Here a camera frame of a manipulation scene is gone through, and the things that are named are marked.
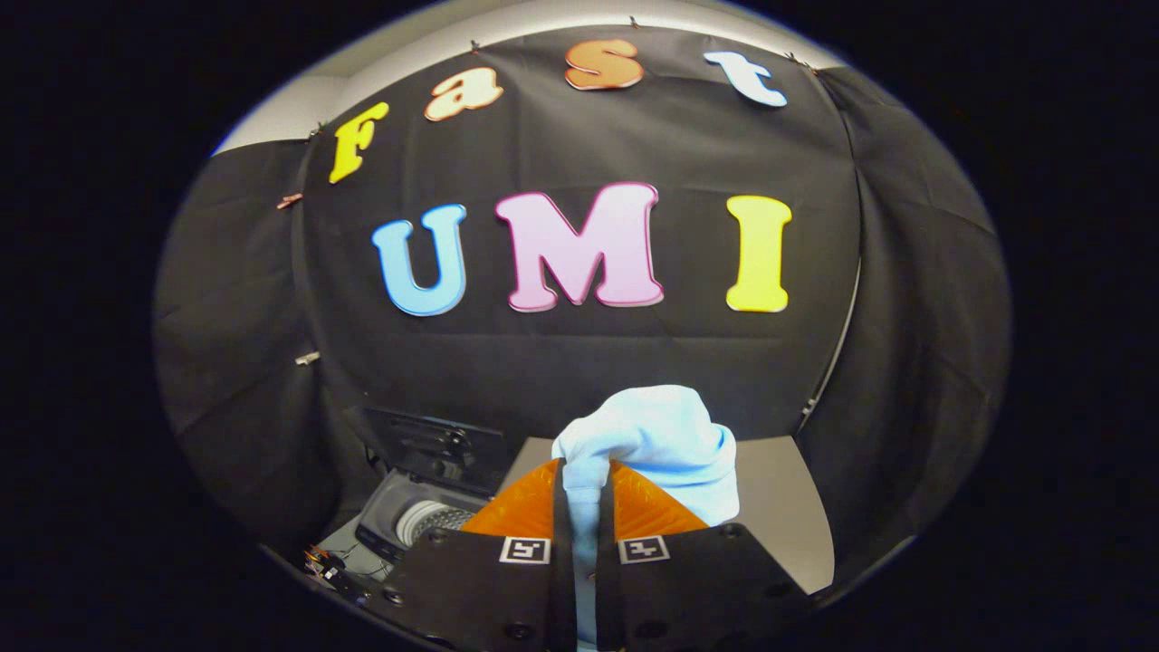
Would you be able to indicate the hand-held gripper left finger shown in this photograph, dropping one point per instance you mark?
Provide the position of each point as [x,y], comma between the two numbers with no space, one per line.
[563,589]

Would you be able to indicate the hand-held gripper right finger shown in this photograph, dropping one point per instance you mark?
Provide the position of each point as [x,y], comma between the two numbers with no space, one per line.
[608,589]

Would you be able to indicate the light blue polo shirt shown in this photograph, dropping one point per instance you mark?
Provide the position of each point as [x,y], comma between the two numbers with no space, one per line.
[661,435]

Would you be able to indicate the black backdrop cloth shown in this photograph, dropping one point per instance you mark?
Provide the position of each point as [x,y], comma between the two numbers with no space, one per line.
[589,362]

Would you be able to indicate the silver metal clip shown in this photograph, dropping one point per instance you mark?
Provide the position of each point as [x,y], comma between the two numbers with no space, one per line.
[308,359]

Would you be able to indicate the copper red clip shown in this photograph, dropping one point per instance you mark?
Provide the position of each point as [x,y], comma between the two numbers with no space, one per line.
[290,200]

